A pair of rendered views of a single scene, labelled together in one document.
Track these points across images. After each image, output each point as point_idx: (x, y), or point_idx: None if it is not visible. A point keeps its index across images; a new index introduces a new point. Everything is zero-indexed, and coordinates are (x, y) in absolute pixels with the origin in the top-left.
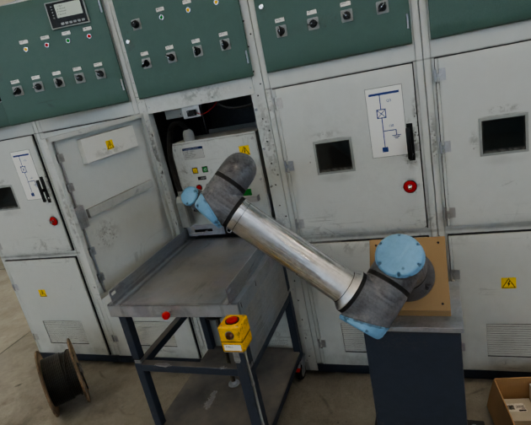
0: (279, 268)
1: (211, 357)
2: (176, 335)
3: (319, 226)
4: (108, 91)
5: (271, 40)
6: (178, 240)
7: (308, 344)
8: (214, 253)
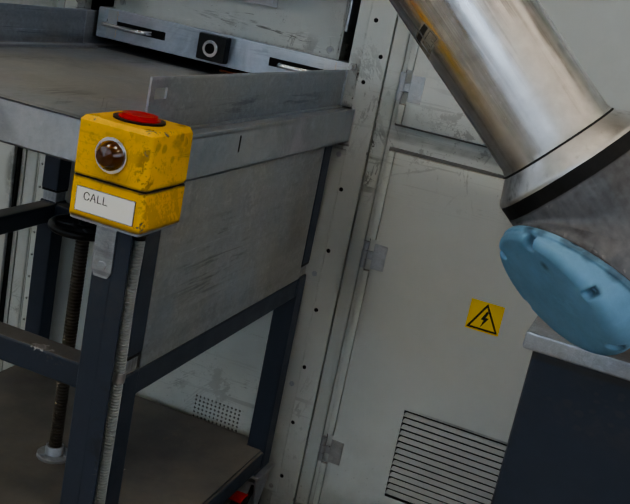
0: (306, 186)
1: (19, 380)
2: None
3: (462, 113)
4: None
5: None
6: (62, 22)
7: (291, 442)
8: (147, 74)
